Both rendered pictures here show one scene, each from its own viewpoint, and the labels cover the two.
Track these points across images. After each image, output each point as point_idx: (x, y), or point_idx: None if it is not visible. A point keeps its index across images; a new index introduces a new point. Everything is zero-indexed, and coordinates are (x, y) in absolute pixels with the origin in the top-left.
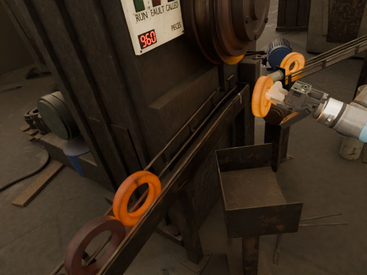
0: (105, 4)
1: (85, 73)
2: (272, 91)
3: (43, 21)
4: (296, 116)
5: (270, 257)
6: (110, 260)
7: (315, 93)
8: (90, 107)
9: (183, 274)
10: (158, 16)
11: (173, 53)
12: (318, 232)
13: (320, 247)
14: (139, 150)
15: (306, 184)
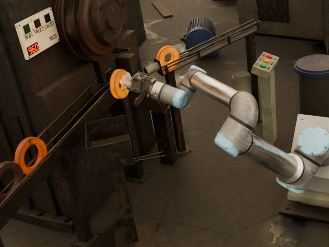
0: (4, 30)
1: None
2: (123, 79)
3: None
4: (140, 95)
5: (152, 228)
6: (15, 189)
7: (147, 79)
8: None
9: None
10: (39, 33)
11: (52, 55)
12: (198, 205)
13: (197, 214)
14: (28, 133)
15: (199, 171)
